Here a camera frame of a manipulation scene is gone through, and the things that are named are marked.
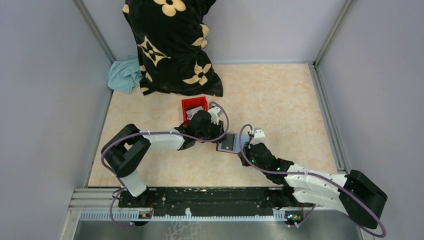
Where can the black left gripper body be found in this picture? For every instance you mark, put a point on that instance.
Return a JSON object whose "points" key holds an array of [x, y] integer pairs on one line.
{"points": [[213, 129]]}

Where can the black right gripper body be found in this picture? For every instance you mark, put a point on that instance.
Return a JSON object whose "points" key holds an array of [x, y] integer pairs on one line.
{"points": [[245, 162]]}

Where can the red leather card holder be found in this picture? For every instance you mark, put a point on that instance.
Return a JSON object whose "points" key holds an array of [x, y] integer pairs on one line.
{"points": [[240, 141]]}

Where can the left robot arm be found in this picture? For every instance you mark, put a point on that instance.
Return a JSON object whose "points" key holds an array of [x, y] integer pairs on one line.
{"points": [[125, 151]]}

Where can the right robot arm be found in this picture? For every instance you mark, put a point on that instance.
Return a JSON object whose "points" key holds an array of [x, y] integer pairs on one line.
{"points": [[352, 194]]}

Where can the red plastic bin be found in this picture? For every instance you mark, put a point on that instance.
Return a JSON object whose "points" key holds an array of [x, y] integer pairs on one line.
{"points": [[190, 106]]}

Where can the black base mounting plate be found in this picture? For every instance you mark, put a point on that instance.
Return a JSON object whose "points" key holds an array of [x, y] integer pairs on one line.
{"points": [[273, 197]]}

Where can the light blue cloth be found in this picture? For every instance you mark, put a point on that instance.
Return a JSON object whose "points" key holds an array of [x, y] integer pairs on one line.
{"points": [[124, 75]]}

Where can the aluminium frame rail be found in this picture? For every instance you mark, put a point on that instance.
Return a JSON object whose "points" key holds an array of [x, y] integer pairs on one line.
{"points": [[101, 204]]}

